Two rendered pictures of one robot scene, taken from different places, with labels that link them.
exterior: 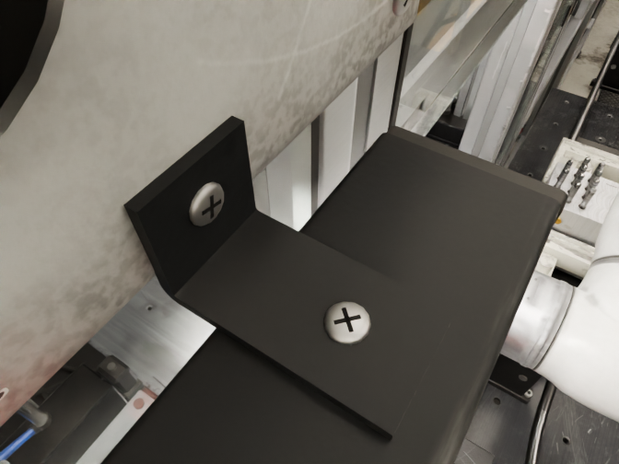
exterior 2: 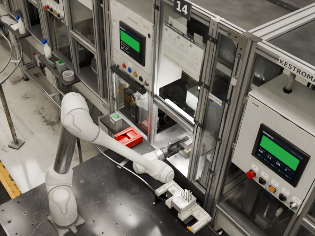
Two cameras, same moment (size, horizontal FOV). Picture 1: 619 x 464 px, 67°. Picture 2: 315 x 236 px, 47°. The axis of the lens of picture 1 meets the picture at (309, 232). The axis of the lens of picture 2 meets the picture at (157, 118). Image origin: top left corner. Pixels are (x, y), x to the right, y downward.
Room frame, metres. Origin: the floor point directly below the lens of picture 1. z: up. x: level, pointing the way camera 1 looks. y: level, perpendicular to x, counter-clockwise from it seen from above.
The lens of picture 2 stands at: (0.64, -1.76, 2.77)
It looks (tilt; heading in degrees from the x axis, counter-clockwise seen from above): 42 degrees down; 106
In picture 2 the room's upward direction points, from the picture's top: 3 degrees clockwise
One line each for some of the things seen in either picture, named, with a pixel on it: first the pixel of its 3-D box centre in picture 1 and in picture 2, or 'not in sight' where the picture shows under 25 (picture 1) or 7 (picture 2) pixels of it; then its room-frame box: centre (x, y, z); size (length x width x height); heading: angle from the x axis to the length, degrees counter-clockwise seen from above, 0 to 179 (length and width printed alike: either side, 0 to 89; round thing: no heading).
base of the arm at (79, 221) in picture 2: not in sight; (67, 220); (-0.22, -0.66, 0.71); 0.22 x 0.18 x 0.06; 147
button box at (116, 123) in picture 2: not in sight; (116, 121); (-0.17, 0.05, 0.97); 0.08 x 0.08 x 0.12; 57
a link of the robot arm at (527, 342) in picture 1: (519, 312); (157, 156); (0.22, -0.21, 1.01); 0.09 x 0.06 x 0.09; 147
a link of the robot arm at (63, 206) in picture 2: not in sight; (62, 203); (-0.25, -0.64, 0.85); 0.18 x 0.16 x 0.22; 128
